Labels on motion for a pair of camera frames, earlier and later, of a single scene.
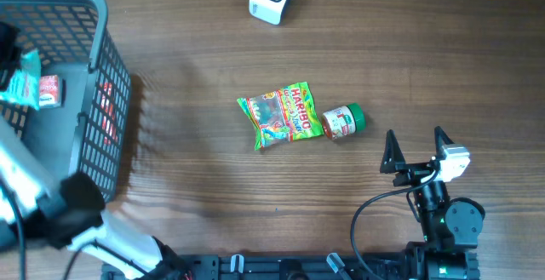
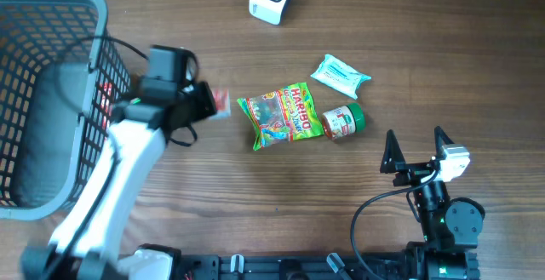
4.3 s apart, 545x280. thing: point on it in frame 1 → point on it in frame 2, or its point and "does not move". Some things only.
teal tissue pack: [25, 85] → [335, 73]
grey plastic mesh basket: [88, 134] does not move
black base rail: [306, 267] does not move
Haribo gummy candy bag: [283, 116] does not move
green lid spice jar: [344, 121] does not move
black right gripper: [393, 161] does not move
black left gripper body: [10, 38] → [197, 102]
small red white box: [48, 91] → [223, 104]
